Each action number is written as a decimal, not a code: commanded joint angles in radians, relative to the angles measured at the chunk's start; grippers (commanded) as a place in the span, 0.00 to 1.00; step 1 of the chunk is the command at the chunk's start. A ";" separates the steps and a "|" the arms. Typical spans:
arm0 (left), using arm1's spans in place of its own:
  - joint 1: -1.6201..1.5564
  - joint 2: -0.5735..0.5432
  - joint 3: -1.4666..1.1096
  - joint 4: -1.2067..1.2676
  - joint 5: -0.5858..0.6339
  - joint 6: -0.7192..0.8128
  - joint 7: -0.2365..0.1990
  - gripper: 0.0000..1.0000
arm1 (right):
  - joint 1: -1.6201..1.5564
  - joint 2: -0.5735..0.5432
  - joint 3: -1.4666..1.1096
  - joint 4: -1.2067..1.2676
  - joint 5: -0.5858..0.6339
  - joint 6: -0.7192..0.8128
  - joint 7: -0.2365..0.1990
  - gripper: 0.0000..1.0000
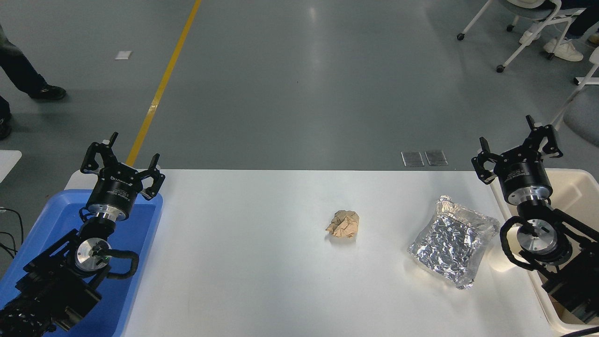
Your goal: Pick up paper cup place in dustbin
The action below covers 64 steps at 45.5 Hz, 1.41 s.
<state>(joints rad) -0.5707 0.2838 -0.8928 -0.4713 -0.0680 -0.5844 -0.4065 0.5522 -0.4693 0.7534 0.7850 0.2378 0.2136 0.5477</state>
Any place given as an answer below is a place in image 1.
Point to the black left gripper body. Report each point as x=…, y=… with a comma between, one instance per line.
x=114, y=189

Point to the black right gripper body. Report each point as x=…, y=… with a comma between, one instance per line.
x=522, y=173

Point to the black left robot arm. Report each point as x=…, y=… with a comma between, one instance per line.
x=51, y=281

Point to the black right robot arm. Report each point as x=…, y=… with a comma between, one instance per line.
x=538, y=238

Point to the blue plastic tray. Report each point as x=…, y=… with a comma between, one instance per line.
x=135, y=224

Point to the white chair with grey seat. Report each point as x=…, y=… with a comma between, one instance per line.
x=585, y=112
x=533, y=13

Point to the metal floor plate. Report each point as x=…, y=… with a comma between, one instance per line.
x=436, y=157
x=412, y=158

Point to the large pale plastic bin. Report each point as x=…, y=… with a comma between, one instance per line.
x=575, y=189

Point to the silver foil tray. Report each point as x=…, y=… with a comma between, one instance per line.
x=451, y=243

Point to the seated person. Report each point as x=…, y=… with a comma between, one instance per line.
x=564, y=49

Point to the white side table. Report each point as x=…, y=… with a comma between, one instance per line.
x=7, y=164

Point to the walking person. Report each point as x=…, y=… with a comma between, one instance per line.
x=21, y=72

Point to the crumpled tan paper ball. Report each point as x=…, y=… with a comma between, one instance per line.
x=344, y=224

